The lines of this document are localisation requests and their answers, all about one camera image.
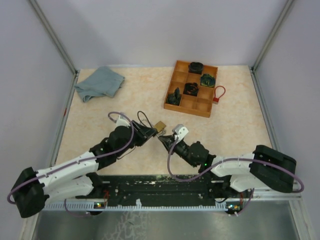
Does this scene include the wooden compartment tray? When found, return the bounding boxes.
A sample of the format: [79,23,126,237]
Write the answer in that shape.
[163,60,218,118]

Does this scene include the black red coiled strap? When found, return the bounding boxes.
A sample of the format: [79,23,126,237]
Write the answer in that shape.
[183,82,200,96]

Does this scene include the black cable lock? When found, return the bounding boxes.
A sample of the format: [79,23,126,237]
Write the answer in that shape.
[137,110,153,128]

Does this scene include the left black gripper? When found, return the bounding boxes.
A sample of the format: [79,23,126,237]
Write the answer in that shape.
[116,120,158,158]

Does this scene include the dark crumpled strap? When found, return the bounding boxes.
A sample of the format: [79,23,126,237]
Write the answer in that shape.
[167,86,183,106]

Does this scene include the blue folded cloth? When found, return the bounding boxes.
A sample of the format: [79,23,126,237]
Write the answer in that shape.
[74,66,125,103]

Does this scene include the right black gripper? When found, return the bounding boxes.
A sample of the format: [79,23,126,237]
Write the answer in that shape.
[158,134,198,168]

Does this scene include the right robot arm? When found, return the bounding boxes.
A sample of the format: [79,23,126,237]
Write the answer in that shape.
[158,135,297,198]

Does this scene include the brass padlock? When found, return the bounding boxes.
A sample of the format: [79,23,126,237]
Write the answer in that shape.
[154,121,166,133]

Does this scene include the green yellow coiled strap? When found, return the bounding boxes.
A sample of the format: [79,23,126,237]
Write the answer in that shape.
[200,73,216,88]

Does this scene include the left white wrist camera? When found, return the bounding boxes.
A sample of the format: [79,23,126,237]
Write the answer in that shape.
[115,114,131,127]

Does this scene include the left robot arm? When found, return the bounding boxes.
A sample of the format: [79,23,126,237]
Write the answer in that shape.
[7,121,158,219]

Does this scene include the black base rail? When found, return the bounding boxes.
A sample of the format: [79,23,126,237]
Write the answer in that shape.
[78,172,251,199]

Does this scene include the white toothed cable duct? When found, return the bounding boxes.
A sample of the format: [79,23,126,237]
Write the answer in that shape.
[44,198,243,211]

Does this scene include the red cable lock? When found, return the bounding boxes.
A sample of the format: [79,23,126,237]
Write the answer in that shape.
[212,85,226,104]

